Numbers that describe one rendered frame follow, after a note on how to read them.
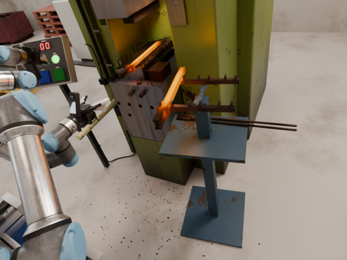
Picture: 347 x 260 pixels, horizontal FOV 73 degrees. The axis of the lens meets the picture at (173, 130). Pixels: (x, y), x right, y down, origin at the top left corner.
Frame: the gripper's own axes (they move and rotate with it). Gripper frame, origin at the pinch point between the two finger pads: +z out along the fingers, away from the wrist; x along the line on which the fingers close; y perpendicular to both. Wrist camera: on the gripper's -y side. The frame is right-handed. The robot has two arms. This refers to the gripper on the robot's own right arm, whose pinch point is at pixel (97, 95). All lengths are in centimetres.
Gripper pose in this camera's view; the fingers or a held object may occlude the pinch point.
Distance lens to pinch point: 124.7
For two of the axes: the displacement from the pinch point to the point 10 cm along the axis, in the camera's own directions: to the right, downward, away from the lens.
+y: 1.7, 7.5, 6.4
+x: 8.9, 1.6, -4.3
